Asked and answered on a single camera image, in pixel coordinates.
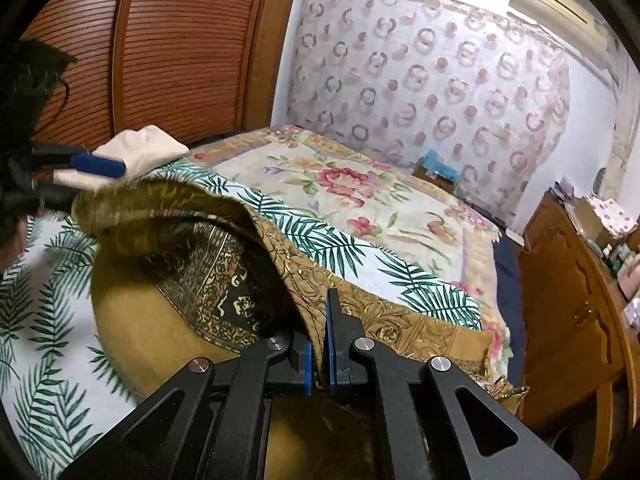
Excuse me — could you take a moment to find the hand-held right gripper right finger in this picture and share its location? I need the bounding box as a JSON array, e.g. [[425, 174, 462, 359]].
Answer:
[[323, 287, 583, 480]]

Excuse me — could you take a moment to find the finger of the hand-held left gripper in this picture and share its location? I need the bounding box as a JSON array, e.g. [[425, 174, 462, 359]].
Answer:
[[30, 145, 127, 179], [32, 182, 77, 211]]

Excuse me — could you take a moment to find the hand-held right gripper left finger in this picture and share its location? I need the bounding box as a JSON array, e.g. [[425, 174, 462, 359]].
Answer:
[[60, 331, 314, 480]]

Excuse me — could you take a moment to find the cream cloth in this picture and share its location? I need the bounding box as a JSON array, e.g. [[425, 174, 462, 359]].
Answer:
[[52, 125, 191, 193]]

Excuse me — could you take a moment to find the brown gold patterned shirt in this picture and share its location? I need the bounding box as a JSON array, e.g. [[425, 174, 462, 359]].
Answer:
[[70, 177, 528, 480]]

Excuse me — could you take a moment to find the person's left forearm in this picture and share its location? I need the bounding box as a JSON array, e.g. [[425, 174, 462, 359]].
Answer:
[[0, 212, 28, 273]]

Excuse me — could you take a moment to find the person's dark hair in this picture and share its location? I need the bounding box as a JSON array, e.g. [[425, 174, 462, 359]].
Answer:
[[0, 40, 78, 161]]

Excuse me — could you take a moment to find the palm leaf printed cloth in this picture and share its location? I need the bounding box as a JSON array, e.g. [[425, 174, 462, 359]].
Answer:
[[0, 157, 483, 480]]

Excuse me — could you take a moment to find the wooden louvered wardrobe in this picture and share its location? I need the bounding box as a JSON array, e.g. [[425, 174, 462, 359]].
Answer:
[[20, 0, 306, 146]]

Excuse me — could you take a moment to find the floral blanket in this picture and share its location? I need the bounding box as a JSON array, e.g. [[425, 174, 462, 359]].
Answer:
[[187, 125, 516, 391]]

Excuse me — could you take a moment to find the navy bed sheet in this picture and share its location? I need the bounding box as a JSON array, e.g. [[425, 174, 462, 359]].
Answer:
[[492, 235, 528, 361]]

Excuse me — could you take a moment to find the small cardboard box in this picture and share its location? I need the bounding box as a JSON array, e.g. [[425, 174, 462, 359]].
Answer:
[[415, 160, 458, 193]]

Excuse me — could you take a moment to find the blue plastic bag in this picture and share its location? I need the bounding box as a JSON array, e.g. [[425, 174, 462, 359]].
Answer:
[[422, 149, 461, 181]]

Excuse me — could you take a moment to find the wooden cabinet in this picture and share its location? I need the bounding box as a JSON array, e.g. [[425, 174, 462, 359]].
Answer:
[[515, 192, 640, 431]]

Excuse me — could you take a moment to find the circle print sheer curtain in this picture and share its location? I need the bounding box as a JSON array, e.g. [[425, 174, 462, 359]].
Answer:
[[285, 0, 573, 221]]

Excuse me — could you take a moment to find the clutter pile on cabinet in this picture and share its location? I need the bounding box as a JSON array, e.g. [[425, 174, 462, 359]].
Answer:
[[550, 175, 583, 203]]

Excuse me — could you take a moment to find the group of small bottles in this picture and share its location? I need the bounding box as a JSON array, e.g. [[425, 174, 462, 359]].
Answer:
[[602, 242, 636, 271]]

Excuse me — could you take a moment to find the pink bag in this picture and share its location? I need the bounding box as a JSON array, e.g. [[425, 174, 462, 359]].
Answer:
[[617, 260, 640, 301]]

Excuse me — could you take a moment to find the beige hanging cloth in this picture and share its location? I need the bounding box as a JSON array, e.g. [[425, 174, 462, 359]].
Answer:
[[607, 60, 640, 196]]

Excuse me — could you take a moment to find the white air conditioner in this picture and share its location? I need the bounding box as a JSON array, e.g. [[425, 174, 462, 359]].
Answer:
[[507, 0, 613, 68]]

